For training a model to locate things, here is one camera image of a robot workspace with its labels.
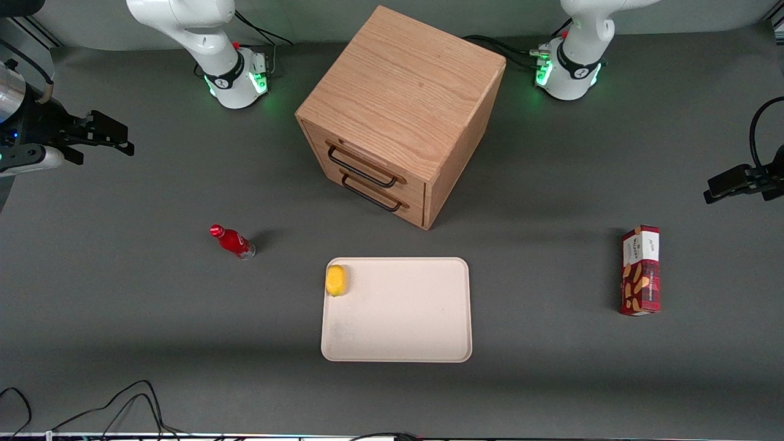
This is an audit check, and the red bottle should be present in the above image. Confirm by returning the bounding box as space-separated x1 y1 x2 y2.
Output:
209 224 257 261

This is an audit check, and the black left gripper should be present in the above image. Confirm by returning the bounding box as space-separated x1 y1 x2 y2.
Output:
703 144 784 205

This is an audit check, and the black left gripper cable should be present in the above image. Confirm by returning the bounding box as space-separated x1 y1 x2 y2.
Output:
748 96 784 170

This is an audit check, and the black right arm base cable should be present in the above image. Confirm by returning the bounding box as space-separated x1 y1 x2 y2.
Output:
233 10 295 78

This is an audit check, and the cream plastic tray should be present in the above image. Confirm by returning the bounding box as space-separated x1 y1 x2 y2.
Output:
320 257 473 363

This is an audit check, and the yellow lemon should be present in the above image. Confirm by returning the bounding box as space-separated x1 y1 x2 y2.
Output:
325 265 347 297

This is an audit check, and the black loose cable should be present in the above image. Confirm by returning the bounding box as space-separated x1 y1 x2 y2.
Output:
348 431 424 441
51 380 184 439
0 386 33 439

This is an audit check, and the black metal drawer handle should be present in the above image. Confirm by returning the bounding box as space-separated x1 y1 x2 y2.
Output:
326 141 407 189
340 173 409 214

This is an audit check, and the black arm base cable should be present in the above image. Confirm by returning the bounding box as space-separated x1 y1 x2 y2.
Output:
233 10 295 78
462 18 574 70

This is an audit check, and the red cookie box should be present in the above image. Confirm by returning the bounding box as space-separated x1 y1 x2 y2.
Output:
619 225 662 317

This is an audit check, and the black left arm base cable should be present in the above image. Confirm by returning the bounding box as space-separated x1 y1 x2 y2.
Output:
462 18 574 70

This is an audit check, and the wooden drawer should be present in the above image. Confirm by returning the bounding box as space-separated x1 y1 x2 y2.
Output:
302 120 428 209
318 160 428 230

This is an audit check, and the wooden drawer cabinet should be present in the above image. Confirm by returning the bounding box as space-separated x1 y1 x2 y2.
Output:
294 5 507 232

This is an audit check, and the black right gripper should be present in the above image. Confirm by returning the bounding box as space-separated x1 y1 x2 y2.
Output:
0 97 135 166

